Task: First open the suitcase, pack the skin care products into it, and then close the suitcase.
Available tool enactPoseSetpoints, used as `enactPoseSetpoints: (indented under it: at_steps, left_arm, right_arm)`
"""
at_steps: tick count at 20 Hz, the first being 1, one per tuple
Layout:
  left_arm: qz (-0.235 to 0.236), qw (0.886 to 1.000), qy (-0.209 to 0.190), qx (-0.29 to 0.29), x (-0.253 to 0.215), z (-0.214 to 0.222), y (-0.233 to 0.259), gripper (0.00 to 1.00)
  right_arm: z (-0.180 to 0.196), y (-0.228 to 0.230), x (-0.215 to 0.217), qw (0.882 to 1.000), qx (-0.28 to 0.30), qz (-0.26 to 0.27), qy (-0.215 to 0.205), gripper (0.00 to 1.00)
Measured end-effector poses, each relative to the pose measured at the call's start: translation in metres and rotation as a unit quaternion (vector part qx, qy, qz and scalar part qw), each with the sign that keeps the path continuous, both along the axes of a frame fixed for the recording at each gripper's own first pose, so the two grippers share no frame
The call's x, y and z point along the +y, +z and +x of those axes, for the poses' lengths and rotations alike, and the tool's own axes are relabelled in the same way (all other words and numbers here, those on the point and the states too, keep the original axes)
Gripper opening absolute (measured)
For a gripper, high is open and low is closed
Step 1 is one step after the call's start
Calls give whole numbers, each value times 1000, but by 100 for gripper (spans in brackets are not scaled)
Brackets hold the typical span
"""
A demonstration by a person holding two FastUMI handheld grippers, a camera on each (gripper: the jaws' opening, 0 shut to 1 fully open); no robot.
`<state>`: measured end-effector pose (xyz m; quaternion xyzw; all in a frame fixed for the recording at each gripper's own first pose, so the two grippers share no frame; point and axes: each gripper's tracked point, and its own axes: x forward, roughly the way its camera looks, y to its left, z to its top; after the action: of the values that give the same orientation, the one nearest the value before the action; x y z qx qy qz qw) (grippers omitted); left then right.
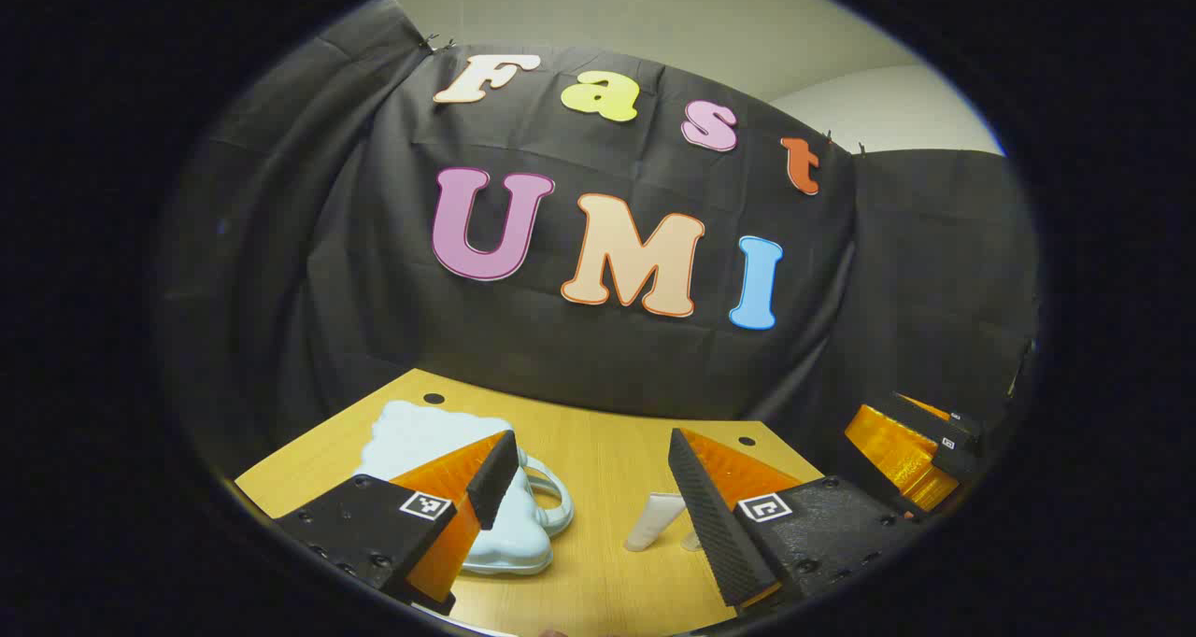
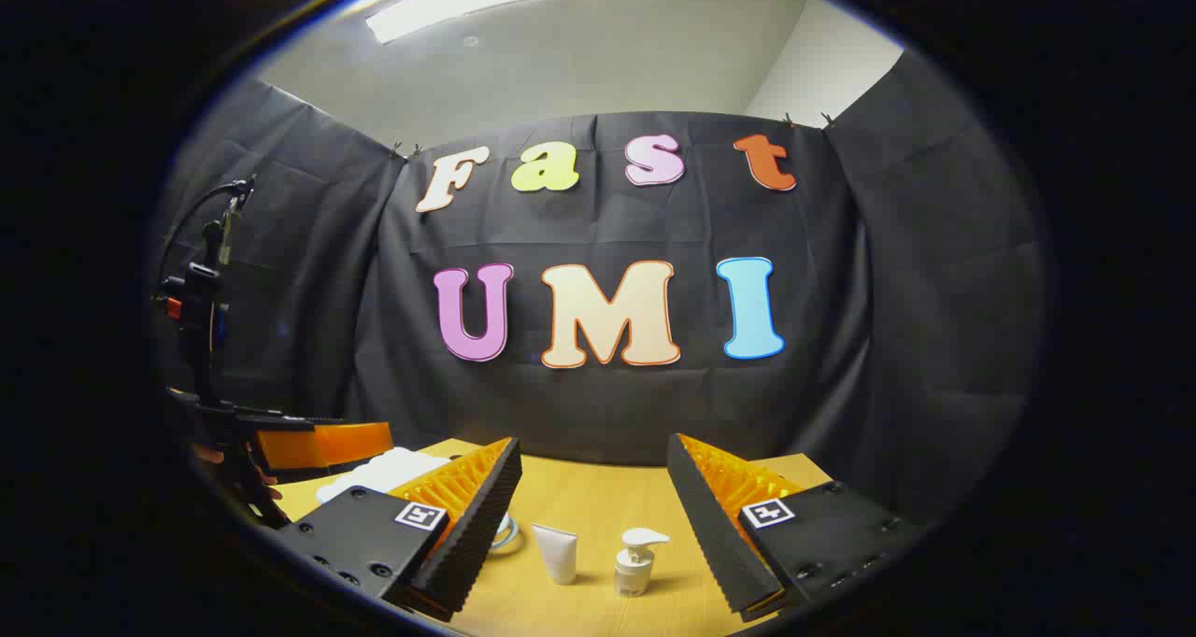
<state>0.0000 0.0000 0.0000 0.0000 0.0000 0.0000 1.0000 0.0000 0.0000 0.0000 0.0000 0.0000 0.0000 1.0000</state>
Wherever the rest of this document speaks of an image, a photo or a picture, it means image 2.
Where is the white squeeze tube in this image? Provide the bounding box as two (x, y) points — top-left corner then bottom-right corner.
(532, 523), (579, 586)

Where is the white pump bottle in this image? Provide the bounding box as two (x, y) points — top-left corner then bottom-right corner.
(613, 528), (671, 599)

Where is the black cable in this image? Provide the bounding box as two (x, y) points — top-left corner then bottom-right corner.
(157, 177), (255, 283)

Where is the black backdrop cloth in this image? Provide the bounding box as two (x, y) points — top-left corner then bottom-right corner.
(149, 49), (1057, 526)

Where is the light blue suitcase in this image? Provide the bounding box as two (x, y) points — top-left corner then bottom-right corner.
(316, 446), (526, 556)

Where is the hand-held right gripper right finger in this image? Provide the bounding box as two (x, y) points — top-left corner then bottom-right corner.
(666, 432), (926, 624)

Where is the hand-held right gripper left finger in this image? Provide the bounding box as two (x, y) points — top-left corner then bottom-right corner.
(276, 436), (524, 622)

